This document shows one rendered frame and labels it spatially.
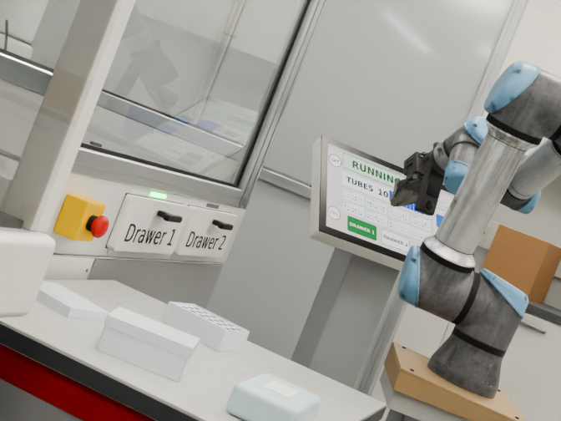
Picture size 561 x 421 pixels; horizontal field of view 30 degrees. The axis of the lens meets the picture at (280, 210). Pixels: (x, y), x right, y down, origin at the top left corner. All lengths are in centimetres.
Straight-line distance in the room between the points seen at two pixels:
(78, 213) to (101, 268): 27
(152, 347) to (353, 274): 149
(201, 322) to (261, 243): 207
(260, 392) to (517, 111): 89
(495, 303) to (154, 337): 90
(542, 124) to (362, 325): 108
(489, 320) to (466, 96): 164
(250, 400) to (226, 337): 40
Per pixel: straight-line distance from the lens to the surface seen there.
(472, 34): 374
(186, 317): 180
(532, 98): 204
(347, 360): 296
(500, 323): 216
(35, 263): 128
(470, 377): 216
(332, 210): 275
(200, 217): 234
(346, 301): 290
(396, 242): 284
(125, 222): 201
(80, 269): 197
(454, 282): 213
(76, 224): 180
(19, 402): 146
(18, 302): 129
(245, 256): 385
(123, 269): 213
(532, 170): 229
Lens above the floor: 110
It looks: 3 degrees down
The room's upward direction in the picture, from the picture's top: 21 degrees clockwise
